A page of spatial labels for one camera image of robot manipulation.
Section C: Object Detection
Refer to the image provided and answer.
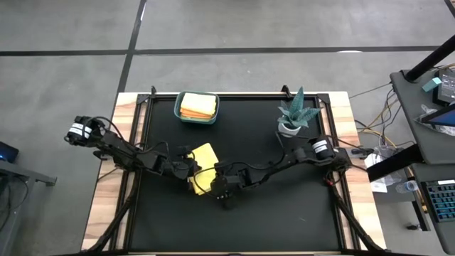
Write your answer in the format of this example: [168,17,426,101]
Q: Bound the black electronic device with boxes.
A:
[432,67,455,107]

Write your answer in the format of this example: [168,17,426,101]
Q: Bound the yellow microfiber towel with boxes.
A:
[180,92,218,117]
[187,142,220,196]

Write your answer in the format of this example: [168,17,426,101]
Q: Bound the grey metal stand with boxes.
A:
[0,159,58,256]

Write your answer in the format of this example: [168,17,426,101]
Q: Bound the black round pole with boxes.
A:
[405,34,455,82]

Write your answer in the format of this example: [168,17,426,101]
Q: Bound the black right camera cable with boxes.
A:
[193,161,285,198]

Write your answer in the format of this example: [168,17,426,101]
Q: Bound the clear plastic water bottle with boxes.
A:
[395,179,421,194]

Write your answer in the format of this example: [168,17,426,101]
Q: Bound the floor cable bundle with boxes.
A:
[348,82,406,149]

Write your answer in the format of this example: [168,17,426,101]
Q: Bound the tablet with blue screen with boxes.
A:
[421,105,455,128]

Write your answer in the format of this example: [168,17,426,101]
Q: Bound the teal plastic bin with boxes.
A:
[173,90,220,125]

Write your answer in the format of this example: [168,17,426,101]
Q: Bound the dark grey side desk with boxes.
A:
[365,69,455,255]

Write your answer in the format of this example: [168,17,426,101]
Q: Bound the black device with blue light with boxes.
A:
[0,141,20,164]

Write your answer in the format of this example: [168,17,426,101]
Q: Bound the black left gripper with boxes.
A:
[161,152,202,191]

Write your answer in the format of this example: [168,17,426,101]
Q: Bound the small teal box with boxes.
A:
[421,76,443,93]

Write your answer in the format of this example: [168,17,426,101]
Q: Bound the white paper sheets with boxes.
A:
[363,152,390,194]

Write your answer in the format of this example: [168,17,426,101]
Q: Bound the black aluminium table frame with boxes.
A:
[83,85,387,256]

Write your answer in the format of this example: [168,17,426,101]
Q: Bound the artificial green snake plant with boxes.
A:
[277,86,321,138]

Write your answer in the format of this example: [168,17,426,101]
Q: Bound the light wooden table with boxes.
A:
[80,91,387,252]

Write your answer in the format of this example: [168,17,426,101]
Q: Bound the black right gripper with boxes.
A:
[210,163,254,210]

